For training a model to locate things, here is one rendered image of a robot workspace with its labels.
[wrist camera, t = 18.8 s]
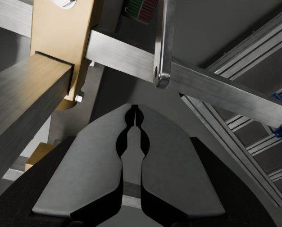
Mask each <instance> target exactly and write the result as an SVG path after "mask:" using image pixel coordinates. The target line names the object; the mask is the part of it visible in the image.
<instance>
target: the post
mask: <svg viewBox="0 0 282 227"><path fill-rule="evenodd" d="M72 68H73V66H72V65H71V64H68V63H65V62H62V61H59V60H57V59H54V58H51V57H48V56H45V55H43V54H39V53H36V54H34V55H32V56H30V57H28V58H26V59H24V60H22V61H21V62H19V63H17V64H15V65H13V66H11V67H9V68H7V69H5V70H3V71H1V72H0V180H1V179H2V177H3V176H4V175H5V174H6V172H7V171H8V170H9V168H10V167H11V166H12V164H13V163H14V162H15V160H16V159H17V158H18V157H19V155H20V154H21V153H22V152H23V150H24V149H25V148H26V146H27V145H28V144H29V142H30V141H31V140H32V139H33V137H34V136H35V135H36V134H37V132H38V131H39V130H40V128H41V127H42V126H43V124H44V123H45V122H46V121H47V119H48V118H49V117H50V115H51V114H52V113H53V112H54V110H55V109H56V108H57V107H58V105H59V104H60V103H61V101H62V100H63V99H64V97H65V96H66V95H67V93H68V88H69V83H70V78H71V73H72Z"/></svg>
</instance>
